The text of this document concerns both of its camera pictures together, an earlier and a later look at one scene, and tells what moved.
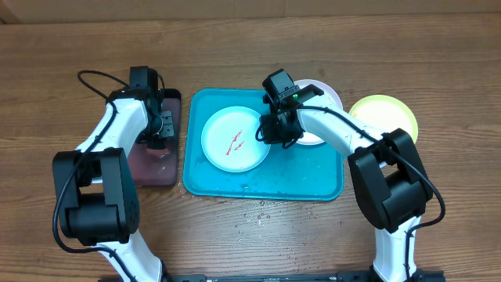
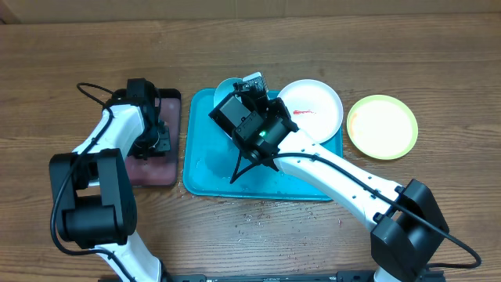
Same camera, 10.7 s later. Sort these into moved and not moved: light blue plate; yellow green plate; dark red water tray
Moved: light blue plate
Not moved: dark red water tray; yellow green plate
